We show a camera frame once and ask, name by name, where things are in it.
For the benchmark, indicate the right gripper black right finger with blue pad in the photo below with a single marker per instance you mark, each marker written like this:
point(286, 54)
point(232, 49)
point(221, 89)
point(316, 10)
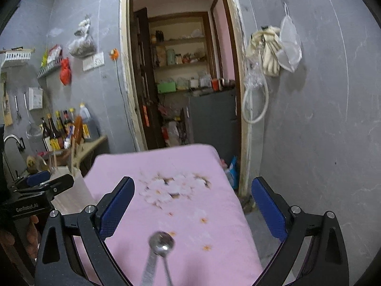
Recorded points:
point(326, 260)

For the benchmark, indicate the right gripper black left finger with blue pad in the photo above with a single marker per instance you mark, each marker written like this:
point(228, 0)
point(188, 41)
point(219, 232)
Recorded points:
point(58, 260)

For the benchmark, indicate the left hand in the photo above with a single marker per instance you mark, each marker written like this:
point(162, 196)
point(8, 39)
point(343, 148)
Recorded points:
point(31, 236)

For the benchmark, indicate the white utensil holder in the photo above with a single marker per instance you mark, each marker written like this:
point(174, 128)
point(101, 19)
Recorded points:
point(76, 198)

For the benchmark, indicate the dark soy sauce bottle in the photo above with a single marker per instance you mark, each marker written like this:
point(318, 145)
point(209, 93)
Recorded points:
point(46, 135)

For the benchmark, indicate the metal strainer hanging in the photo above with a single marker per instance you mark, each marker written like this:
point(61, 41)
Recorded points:
point(32, 130)

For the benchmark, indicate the wooden board hanging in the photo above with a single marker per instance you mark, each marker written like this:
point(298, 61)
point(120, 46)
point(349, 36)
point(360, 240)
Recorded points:
point(7, 115)

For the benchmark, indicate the hanging metal peeler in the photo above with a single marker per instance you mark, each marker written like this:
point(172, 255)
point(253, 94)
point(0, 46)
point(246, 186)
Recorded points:
point(18, 114)

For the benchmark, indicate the brown sauce pouch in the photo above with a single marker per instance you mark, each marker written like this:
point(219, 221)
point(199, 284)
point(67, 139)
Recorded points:
point(78, 130)

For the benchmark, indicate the silver spoon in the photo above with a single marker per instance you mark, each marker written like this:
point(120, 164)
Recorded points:
point(160, 244)

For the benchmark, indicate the large dark vinegar jug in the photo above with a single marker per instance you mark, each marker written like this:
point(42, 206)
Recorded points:
point(90, 132)

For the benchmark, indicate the pink floral towel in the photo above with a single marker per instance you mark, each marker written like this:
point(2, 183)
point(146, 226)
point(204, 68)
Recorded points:
point(184, 192)

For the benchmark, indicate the red plastic bag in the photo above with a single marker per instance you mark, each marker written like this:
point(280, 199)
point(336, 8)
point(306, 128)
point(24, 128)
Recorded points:
point(65, 72)

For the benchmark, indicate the clear bag of dried goods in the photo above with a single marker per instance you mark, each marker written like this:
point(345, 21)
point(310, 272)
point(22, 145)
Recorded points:
point(83, 45)

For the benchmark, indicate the green box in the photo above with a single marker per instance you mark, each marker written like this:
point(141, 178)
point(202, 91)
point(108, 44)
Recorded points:
point(167, 87)

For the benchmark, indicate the dark grey cabinet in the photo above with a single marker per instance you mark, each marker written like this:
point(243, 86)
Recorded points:
point(213, 121)

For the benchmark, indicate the wooden pantry shelf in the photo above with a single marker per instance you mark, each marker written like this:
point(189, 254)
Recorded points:
point(182, 50)

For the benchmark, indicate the cream rubber gloves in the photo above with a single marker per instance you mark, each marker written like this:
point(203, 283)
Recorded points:
point(263, 46)

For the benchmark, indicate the white wall box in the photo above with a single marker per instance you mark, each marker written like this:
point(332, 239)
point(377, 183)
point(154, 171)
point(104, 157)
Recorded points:
point(35, 98)

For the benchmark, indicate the grey wall shelf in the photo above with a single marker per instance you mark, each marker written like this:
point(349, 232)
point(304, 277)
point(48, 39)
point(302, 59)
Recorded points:
point(49, 67)

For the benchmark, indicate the white wall rack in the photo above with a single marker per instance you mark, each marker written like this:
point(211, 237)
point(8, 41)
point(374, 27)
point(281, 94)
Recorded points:
point(17, 57)

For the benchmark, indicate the white wall socket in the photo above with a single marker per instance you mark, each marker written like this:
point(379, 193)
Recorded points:
point(94, 61)

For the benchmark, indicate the orange wall hook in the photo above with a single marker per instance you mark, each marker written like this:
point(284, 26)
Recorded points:
point(114, 54)

